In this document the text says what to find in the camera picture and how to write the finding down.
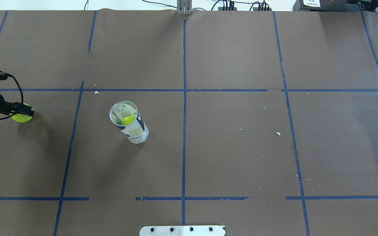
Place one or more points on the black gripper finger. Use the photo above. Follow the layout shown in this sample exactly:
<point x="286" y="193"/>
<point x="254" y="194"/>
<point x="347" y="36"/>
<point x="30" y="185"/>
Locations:
<point x="22" y="109"/>

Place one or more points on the yellow-green tennis ball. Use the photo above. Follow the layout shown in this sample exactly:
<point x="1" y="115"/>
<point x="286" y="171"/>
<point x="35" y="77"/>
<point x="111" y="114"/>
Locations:
<point x="21" y="119"/>

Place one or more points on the tennis ball inside can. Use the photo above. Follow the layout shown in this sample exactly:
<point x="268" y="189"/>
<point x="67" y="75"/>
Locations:
<point x="127" y="120"/>

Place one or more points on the clear plastic ball can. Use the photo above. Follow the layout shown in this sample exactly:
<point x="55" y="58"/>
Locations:
<point x="137" y="132"/>

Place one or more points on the brown paper table cover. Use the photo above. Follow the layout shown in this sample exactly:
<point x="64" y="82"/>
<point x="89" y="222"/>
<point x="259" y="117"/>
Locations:
<point x="263" y="122"/>

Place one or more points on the black equipment box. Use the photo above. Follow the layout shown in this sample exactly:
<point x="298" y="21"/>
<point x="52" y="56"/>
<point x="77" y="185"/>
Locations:
<point x="335" y="5"/>

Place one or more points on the white metal base plate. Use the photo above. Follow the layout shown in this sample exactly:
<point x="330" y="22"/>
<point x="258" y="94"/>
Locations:
<point x="194" y="230"/>

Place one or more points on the grey metal post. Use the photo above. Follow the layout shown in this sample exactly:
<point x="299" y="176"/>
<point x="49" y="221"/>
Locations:
<point x="184" y="7"/>

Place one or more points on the black cable cluster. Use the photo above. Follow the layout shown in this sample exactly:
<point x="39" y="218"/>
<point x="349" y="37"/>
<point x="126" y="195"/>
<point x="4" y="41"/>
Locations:
<point x="243" y="5"/>

